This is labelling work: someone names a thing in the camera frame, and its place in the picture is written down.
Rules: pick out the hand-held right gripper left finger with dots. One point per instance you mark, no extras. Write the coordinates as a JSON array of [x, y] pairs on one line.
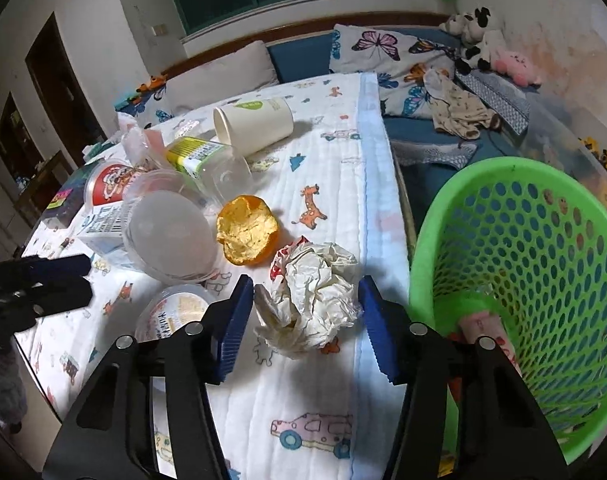
[[233, 332]]

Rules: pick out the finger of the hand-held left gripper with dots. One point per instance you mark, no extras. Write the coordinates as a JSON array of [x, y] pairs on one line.
[[58, 265], [58, 297]]

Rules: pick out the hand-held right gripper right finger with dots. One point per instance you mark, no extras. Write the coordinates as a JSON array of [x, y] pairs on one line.
[[381, 332]]

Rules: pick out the white carton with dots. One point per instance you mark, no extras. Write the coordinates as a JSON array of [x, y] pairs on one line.
[[101, 227]]

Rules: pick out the white yogurt cup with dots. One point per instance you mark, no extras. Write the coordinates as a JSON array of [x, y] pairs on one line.
[[171, 310]]

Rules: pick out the white paper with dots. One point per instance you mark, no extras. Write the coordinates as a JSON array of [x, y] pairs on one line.
[[313, 295]]

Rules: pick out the green plastic basket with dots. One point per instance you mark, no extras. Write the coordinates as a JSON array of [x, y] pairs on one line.
[[421, 260]]

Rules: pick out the red lidded cup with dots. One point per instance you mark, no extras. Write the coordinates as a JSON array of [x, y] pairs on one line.
[[108, 182]]

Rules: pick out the orange peel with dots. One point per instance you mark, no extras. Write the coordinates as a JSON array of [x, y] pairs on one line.
[[246, 232]]

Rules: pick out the clear plastic dome lid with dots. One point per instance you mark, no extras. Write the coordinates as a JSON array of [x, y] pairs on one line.
[[168, 230]]

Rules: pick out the clear plastic bag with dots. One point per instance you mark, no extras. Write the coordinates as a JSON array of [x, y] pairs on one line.
[[138, 145]]

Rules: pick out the white paper cup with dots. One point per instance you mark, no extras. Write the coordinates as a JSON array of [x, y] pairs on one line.
[[263, 125]]

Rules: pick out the person's left hand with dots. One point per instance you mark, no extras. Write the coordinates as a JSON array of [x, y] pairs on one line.
[[1, 392]]

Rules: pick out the dark box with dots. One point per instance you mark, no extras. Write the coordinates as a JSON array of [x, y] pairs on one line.
[[66, 200]]

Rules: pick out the pink wrapper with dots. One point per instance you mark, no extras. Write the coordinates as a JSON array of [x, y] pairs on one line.
[[488, 330]]

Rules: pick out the cartoon print pillow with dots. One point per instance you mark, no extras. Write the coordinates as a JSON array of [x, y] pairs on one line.
[[143, 105]]

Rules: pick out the cartoon printed white blanket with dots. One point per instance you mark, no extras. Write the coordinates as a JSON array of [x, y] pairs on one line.
[[323, 160]]

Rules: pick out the dark wooden door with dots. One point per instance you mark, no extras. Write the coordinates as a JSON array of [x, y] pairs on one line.
[[63, 80]]

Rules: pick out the small grey patterned cloth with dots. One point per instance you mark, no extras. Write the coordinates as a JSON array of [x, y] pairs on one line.
[[433, 155]]

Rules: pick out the beige printed clothing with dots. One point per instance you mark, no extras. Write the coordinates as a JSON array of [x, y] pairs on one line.
[[458, 107]]

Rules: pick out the beige pillow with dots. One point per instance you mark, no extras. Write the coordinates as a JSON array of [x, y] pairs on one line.
[[218, 75]]

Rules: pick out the grey patterned folded cloth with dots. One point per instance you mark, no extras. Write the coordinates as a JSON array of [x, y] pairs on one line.
[[503, 97]]

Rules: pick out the clear plastic storage box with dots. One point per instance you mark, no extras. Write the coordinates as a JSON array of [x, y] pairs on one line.
[[558, 135]]

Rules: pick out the pile of yellow toy vehicles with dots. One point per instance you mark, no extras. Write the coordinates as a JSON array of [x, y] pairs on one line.
[[606, 157]]

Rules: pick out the blue bed mattress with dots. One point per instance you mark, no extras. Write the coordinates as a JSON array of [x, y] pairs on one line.
[[303, 55]]

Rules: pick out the butterfly print pillow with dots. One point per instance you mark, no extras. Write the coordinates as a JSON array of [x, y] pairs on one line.
[[378, 45]]

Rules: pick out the pink plush toy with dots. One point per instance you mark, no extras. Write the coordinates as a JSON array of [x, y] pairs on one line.
[[516, 65]]

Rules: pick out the black and white cow plush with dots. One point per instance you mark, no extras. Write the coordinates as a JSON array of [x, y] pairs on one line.
[[486, 40]]

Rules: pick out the white plush toy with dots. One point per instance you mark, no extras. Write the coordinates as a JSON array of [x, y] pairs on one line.
[[456, 25]]

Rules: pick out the wall switch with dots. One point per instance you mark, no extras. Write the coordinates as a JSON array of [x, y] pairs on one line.
[[158, 29]]

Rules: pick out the brown wooden rail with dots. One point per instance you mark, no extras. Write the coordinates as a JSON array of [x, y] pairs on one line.
[[293, 30]]

